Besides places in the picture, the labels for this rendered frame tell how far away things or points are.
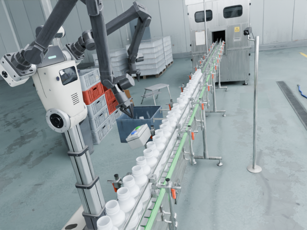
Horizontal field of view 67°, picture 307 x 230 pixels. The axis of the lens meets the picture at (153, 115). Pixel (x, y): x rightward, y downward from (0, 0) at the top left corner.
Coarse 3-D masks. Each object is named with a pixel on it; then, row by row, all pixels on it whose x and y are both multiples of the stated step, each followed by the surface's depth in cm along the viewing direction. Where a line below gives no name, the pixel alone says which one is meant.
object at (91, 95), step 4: (96, 84) 370; (100, 84) 385; (92, 88) 358; (96, 88) 371; (100, 88) 384; (84, 92) 338; (88, 92) 345; (92, 92) 358; (96, 92) 370; (100, 92) 383; (84, 96) 340; (88, 96) 343; (92, 96) 357; (96, 96) 370; (100, 96) 382; (84, 100) 344; (88, 100) 343; (92, 100) 355; (88, 104) 344
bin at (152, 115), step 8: (136, 112) 217; (144, 112) 215; (152, 112) 212; (160, 112) 203; (120, 120) 189; (128, 120) 187; (136, 120) 185; (144, 120) 182; (152, 120) 184; (160, 120) 204; (120, 128) 192; (128, 128) 190; (120, 136) 196; (152, 136) 186
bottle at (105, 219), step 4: (104, 216) 62; (108, 216) 61; (100, 220) 61; (104, 220) 62; (108, 220) 62; (100, 224) 61; (104, 224) 62; (108, 224) 59; (112, 224) 61; (100, 228) 59; (104, 228) 59; (108, 228) 59; (112, 228) 61; (116, 228) 63
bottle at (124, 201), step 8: (120, 192) 72; (128, 192) 70; (120, 200) 70; (128, 200) 70; (120, 208) 70; (128, 208) 70; (136, 208) 73; (128, 216) 70; (136, 216) 73; (128, 224) 71; (136, 224) 73
